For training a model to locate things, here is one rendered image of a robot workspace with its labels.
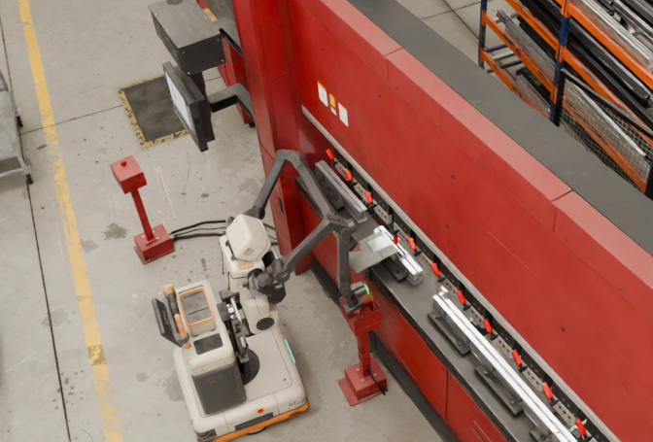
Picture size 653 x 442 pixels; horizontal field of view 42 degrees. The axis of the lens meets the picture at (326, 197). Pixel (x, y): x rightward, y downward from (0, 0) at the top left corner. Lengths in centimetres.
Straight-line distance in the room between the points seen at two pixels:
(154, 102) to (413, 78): 421
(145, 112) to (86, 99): 61
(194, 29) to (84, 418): 244
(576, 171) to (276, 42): 201
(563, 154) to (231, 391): 242
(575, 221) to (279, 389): 249
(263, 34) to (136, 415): 242
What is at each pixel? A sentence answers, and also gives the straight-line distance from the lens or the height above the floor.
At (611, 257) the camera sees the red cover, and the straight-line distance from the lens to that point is 293.
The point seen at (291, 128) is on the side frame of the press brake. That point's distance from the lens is 497.
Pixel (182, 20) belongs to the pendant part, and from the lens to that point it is 476.
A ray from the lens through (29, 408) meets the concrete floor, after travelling 570.
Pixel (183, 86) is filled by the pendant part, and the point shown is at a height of 160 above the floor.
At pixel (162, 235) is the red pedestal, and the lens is 613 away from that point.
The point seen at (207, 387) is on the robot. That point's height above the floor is 58.
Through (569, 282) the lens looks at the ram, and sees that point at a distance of 324.
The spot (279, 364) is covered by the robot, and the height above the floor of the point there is 28.
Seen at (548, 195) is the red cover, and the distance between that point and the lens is 307.
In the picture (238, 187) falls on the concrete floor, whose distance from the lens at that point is 651.
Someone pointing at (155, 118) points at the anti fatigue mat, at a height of 1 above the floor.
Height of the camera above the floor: 446
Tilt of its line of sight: 45 degrees down
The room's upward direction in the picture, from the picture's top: 7 degrees counter-clockwise
